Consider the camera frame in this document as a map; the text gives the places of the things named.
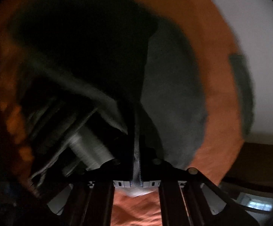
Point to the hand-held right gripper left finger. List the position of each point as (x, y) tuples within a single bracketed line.
[(130, 150)]

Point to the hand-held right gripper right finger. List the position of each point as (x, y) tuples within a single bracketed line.
[(150, 171)]

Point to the dark pants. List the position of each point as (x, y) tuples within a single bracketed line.
[(91, 40)]

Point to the brown wooden door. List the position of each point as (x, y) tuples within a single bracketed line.
[(256, 160)]

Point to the orange blanket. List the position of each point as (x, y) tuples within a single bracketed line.
[(216, 87)]

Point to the folded grey-green garment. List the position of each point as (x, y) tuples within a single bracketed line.
[(243, 94)]

